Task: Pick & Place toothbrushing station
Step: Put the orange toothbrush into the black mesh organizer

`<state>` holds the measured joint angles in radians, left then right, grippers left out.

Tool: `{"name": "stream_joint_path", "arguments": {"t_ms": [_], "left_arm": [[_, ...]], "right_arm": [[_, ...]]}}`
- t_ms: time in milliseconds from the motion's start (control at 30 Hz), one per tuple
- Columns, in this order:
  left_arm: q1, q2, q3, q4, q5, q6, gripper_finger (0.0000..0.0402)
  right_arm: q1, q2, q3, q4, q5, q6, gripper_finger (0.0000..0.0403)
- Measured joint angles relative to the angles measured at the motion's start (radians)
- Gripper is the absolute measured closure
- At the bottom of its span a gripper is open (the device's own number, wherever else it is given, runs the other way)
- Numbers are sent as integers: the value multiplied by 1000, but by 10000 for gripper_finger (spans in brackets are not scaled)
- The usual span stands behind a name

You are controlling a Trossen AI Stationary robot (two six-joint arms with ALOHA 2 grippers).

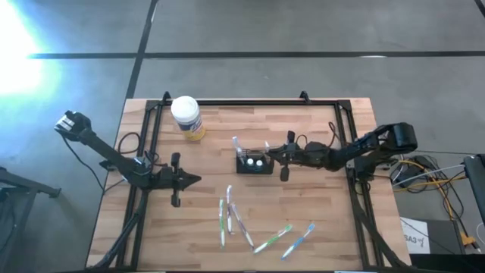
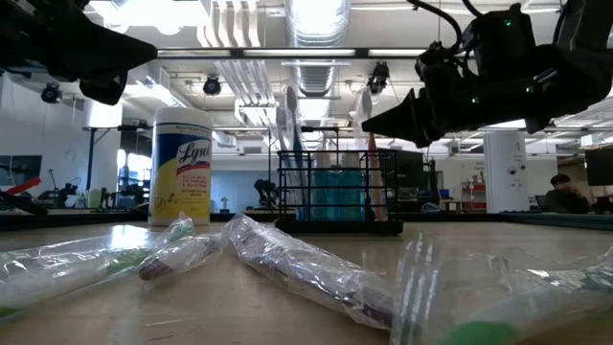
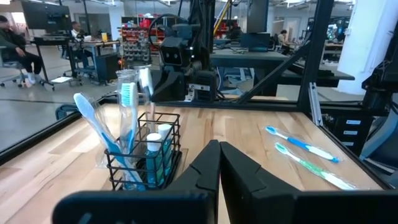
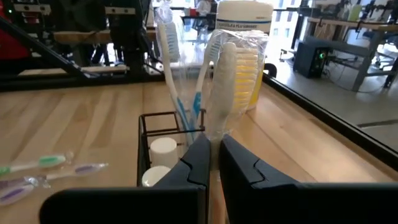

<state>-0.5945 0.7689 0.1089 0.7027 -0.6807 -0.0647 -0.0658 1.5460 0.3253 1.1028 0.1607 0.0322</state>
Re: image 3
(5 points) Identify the black frame desk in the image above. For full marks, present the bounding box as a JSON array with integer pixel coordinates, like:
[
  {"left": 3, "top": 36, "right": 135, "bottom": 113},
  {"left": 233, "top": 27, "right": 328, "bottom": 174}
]
[{"left": 32, "top": 34, "right": 122, "bottom": 91}]

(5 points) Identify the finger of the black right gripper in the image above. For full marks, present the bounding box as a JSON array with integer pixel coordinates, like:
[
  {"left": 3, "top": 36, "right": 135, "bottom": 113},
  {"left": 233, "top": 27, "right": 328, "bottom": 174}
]
[{"left": 150, "top": 67, "right": 187, "bottom": 103}]

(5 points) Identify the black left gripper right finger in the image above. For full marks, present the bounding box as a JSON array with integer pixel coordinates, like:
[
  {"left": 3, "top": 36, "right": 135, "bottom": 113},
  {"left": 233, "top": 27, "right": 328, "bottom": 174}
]
[{"left": 221, "top": 141, "right": 398, "bottom": 224}]

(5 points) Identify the parts shelf with red bins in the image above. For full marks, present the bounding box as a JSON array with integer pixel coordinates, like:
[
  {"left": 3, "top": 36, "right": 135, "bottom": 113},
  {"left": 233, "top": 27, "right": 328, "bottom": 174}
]
[{"left": 119, "top": 14, "right": 160, "bottom": 63}]

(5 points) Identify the black top desk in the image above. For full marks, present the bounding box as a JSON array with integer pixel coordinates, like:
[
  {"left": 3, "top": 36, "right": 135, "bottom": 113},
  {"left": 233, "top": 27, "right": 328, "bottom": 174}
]
[{"left": 210, "top": 48, "right": 356, "bottom": 88}]

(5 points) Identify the white square pillar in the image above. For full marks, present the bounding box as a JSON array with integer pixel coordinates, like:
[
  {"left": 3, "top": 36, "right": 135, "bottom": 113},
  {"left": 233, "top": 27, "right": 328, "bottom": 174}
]
[{"left": 337, "top": 0, "right": 396, "bottom": 96}]

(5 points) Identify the person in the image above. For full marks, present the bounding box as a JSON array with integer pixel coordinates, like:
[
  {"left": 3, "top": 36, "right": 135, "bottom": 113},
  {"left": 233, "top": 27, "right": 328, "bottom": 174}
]
[
  {"left": 70, "top": 21, "right": 94, "bottom": 68},
  {"left": 0, "top": 14, "right": 44, "bottom": 85},
  {"left": 277, "top": 29, "right": 293, "bottom": 56}
]

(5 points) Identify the teal mouthwash bottle white cap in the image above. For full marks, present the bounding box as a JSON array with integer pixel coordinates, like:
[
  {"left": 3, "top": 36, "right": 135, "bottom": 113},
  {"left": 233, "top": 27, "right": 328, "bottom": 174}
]
[
  {"left": 157, "top": 123, "right": 174, "bottom": 184},
  {"left": 145, "top": 133, "right": 164, "bottom": 187}
]

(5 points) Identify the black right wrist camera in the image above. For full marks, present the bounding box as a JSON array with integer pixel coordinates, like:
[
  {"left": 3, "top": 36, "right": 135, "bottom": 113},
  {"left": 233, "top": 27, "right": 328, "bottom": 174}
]
[{"left": 159, "top": 43, "right": 189, "bottom": 68}]

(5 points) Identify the teal toothbrush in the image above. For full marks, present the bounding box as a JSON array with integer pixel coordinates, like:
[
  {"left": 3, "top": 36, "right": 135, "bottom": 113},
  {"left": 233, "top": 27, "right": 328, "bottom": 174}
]
[{"left": 116, "top": 68, "right": 139, "bottom": 156}]

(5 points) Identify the blue toothbrush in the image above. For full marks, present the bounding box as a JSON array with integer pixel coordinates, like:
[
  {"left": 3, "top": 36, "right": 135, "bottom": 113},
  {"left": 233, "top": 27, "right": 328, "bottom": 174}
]
[
  {"left": 264, "top": 125, "right": 341, "bottom": 164},
  {"left": 73, "top": 92, "right": 147, "bottom": 192}
]

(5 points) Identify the pink toothbrush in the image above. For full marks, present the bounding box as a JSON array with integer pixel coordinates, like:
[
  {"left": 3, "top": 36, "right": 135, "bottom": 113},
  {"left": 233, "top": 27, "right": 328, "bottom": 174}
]
[{"left": 134, "top": 64, "right": 157, "bottom": 133}]

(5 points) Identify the black drawer cabinet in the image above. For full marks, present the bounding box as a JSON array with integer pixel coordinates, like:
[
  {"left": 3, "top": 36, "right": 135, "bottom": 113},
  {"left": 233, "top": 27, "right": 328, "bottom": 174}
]
[{"left": 323, "top": 111, "right": 371, "bottom": 156}]

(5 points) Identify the black monitor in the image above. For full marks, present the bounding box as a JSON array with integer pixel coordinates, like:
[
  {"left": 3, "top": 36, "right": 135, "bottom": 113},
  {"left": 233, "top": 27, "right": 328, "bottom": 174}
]
[{"left": 21, "top": 1, "right": 73, "bottom": 34}]

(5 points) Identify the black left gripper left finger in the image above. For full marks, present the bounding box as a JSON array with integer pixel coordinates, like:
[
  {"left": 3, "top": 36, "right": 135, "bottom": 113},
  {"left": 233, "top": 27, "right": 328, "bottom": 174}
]
[{"left": 52, "top": 139, "right": 221, "bottom": 224}]

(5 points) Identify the green toothbrush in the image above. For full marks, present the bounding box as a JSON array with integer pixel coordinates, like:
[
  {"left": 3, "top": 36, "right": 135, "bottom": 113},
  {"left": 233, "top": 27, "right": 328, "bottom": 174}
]
[{"left": 274, "top": 142, "right": 358, "bottom": 191}]

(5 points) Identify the black wire caddy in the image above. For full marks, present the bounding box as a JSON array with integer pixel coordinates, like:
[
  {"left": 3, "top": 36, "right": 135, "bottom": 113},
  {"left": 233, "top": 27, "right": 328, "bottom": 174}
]
[{"left": 104, "top": 111, "right": 183, "bottom": 191}]

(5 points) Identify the black frame clamp handle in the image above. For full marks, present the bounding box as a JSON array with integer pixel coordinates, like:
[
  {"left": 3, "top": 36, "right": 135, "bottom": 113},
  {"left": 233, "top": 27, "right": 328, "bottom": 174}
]
[{"left": 55, "top": 103, "right": 80, "bottom": 121}]

